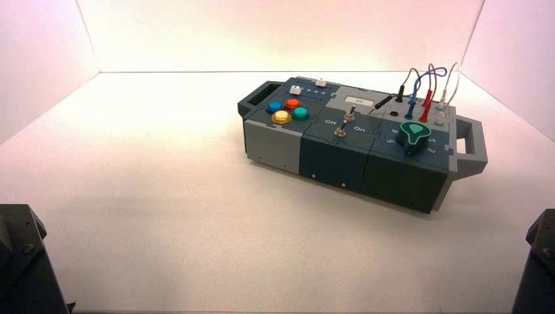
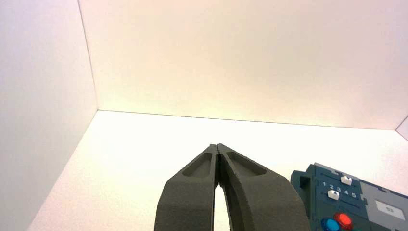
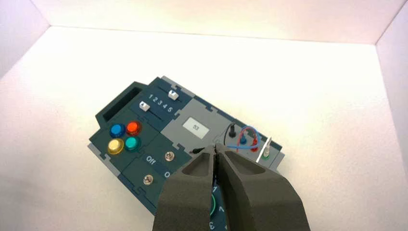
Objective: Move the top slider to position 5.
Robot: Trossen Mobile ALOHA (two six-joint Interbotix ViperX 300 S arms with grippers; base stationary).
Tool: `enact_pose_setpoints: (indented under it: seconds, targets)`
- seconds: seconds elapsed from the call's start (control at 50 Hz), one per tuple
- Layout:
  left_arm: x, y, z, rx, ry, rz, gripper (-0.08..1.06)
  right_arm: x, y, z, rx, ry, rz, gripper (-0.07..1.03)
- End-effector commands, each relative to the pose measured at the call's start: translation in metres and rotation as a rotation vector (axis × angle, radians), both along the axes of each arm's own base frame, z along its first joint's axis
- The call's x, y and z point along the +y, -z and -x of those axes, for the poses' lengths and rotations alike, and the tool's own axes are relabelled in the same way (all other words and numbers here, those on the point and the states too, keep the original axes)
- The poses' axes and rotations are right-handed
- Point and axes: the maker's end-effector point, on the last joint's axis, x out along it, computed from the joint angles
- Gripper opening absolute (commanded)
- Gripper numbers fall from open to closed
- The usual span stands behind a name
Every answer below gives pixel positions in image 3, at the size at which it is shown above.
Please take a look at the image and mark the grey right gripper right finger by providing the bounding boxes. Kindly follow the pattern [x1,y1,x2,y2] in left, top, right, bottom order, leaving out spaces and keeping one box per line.
[216,144,311,231]

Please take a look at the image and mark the blue jumper wire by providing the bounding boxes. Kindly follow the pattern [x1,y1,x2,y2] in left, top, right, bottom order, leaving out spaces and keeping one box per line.
[227,126,262,151]

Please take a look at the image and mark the white plug in green socket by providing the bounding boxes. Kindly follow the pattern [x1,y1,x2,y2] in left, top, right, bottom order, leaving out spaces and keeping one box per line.
[261,141,272,160]

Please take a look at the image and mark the red jumper wire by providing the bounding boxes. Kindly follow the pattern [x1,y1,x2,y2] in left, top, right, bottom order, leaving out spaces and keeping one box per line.
[237,127,259,153]

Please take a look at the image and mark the small grey LCD display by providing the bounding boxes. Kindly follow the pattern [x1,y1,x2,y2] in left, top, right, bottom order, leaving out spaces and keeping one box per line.
[182,116,210,140]

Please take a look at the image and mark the green push button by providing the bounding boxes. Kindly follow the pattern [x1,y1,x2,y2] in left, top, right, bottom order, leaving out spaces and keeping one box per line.
[124,136,141,152]

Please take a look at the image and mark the yellow push button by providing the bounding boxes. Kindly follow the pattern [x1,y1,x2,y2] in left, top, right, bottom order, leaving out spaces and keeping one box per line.
[107,138,125,155]

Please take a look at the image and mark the teal and grey control board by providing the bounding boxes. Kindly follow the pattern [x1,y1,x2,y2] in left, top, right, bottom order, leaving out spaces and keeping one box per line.
[87,76,286,231]

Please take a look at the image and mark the red push button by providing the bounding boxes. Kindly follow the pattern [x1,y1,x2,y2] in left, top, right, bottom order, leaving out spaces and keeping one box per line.
[126,121,142,136]

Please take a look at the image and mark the blue push button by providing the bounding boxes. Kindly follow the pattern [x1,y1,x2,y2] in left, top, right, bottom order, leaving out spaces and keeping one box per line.
[110,123,126,138]

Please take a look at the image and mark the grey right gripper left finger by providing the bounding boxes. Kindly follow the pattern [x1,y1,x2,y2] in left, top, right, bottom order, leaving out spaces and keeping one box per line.
[152,145,217,231]

